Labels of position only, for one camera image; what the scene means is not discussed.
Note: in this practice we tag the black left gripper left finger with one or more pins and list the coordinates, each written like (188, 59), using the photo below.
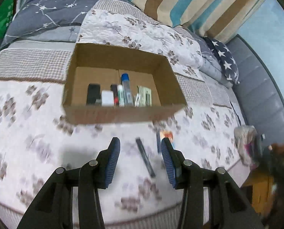
(52, 207)

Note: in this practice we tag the star pattern dark pillow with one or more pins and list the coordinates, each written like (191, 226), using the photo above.
(225, 59)

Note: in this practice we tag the green white packet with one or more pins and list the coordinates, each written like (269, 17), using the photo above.
(143, 97)

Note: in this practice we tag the blue capped glue stick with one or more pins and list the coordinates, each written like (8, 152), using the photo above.
(126, 88)

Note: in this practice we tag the grey padded headboard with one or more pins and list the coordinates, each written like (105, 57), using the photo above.
(260, 100)

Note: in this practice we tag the white small box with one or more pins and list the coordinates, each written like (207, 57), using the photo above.
(107, 98)

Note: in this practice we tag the black pen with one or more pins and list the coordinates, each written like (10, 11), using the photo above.
(145, 157)

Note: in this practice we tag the green shopping bag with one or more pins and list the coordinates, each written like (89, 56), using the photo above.
(6, 15)

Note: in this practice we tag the grey constellation duvet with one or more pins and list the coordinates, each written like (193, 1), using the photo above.
(38, 16)

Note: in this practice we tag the floral quilted bedspread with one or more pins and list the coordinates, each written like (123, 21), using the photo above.
(45, 122)

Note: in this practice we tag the right striped curtain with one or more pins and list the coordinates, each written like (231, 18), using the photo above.
(219, 19)

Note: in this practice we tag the black orange lighter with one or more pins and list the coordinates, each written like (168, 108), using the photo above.
(114, 89)

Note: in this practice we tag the black rectangular device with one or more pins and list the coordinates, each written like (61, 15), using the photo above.
(93, 94)

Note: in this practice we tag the crumpled plastic bag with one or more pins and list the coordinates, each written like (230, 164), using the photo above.
(248, 143)

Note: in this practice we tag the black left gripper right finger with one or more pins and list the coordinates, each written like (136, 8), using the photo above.
(229, 207)

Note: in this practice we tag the small blue tissue pack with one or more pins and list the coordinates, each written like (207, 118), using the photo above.
(161, 134)

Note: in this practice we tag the white tube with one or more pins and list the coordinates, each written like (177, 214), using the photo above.
(120, 95)

